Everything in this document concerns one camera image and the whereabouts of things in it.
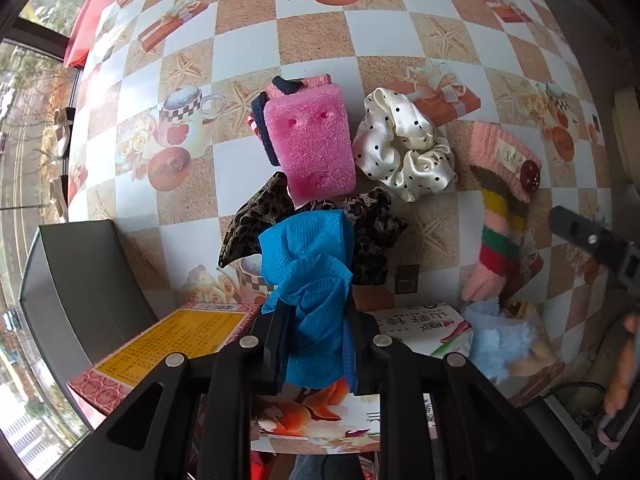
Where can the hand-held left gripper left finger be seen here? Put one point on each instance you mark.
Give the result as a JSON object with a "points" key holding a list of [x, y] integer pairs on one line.
{"points": [[270, 355]]}

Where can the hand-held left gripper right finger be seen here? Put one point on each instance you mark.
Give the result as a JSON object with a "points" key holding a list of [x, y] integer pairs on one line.
{"points": [[362, 360]]}

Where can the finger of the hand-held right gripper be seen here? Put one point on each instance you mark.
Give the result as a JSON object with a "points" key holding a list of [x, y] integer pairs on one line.
{"points": [[595, 245]]}

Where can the white floral cardboard box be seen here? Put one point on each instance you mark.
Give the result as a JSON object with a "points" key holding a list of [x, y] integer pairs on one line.
{"points": [[320, 415]]}

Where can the blue nonwoven cloth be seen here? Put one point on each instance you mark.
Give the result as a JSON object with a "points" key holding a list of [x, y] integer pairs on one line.
{"points": [[310, 280]]}

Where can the striped pink knit sock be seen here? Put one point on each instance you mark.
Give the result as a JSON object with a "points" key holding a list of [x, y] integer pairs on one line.
{"points": [[500, 230]]}

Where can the light blue fluffy cloth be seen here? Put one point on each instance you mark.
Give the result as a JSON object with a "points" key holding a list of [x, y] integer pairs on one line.
{"points": [[495, 345]]}

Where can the leopard-print scrunchie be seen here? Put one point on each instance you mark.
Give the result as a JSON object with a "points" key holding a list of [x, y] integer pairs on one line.
{"points": [[250, 220]]}

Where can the cream polka-dot scrunchie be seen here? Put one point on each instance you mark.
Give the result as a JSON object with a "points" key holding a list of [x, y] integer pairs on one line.
{"points": [[395, 150]]}

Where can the pink sponge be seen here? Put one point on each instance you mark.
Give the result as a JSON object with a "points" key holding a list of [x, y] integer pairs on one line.
{"points": [[310, 145]]}

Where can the pink and navy sock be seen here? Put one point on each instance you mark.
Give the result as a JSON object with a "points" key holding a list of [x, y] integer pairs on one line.
{"points": [[312, 81]]}

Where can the person's right hand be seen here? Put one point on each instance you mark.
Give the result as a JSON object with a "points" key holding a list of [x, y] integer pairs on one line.
{"points": [[620, 365]]}

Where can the checkered printed tablecloth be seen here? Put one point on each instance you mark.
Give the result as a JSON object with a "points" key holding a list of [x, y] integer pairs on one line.
{"points": [[350, 35]]}

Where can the red plastic chair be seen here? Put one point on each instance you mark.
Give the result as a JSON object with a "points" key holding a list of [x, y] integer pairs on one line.
{"points": [[85, 25]]}

